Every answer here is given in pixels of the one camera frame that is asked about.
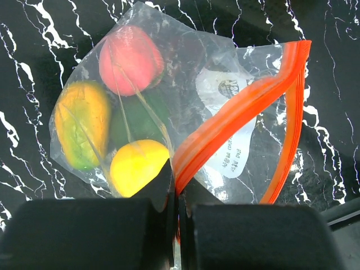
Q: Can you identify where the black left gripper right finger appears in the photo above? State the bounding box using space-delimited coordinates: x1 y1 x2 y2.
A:
178 181 345 269

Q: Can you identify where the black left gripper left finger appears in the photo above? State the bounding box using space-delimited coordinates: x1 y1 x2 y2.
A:
1 163 176 269

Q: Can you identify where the green avocado toy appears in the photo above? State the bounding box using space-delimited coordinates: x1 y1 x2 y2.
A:
110 89 170 149

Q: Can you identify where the yellow orange papaya toy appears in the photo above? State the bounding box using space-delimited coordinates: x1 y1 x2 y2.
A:
55 81 111 171

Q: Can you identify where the clear zip top bag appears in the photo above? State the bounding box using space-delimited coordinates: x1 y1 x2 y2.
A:
49 1 313 205

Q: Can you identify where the pink peach toy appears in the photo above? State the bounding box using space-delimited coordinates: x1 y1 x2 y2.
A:
99 25 164 96

